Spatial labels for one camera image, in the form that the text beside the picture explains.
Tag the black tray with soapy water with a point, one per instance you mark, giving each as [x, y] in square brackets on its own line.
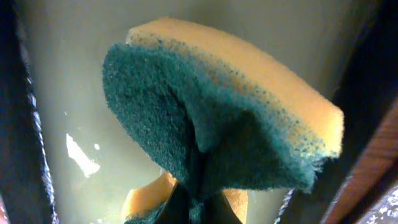
[51, 82]

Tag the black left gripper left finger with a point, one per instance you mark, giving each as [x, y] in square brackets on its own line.
[177, 207]

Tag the green and yellow sponge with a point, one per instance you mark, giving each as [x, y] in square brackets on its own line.
[217, 114]

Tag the dark brown serving tray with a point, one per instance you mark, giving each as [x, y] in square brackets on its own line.
[384, 211]

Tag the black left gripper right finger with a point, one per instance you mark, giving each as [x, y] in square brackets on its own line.
[217, 210]

